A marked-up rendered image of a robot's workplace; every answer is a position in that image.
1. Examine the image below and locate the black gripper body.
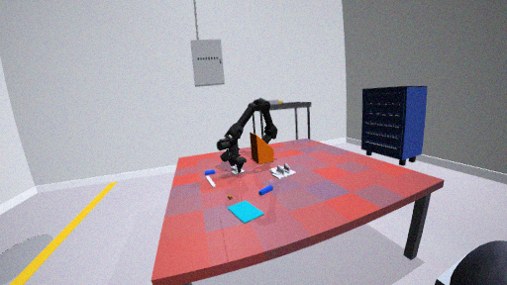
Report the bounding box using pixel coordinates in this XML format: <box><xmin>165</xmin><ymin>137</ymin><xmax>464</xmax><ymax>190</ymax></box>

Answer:
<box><xmin>228</xmin><ymin>147</ymin><xmax>247</xmax><ymax>164</ymax></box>

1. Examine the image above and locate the cyan flat plate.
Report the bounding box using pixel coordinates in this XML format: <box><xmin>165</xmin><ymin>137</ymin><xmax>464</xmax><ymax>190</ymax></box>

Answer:
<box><xmin>228</xmin><ymin>201</ymin><xmax>264</xmax><ymax>223</ymax></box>

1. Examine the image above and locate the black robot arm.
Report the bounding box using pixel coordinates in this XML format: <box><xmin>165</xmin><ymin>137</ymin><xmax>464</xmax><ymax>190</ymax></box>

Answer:
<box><xmin>216</xmin><ymin>97</ymin><xmax>277</xmax><ymax>162</ymax></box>

